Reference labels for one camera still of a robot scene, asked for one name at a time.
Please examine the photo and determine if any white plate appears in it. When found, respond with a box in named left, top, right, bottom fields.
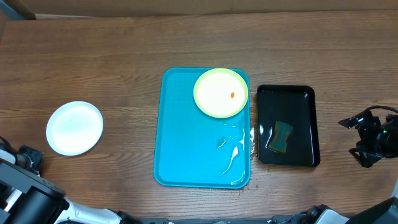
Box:
left=46, top=101, right=104, bottom=156

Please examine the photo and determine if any black water tray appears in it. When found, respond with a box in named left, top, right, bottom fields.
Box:
left=257, top=85, right=320, bottom=167

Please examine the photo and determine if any yellow-green plate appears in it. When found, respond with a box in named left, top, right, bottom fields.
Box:
left=193, top=68, right=249, bottom=118

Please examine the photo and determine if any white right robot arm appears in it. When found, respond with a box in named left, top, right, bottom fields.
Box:
left=338, top=106, right=397, bottom=224

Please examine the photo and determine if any teal plastic tray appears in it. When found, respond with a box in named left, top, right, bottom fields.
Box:
left=154, top=67, right=252, bottom=189

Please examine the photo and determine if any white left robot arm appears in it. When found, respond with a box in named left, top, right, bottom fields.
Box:
left=1, top=138, right=128, bottom=224

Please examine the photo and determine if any yellow green scrub sponge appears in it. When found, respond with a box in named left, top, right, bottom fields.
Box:
left=267, top=121, right=293, bottom=154

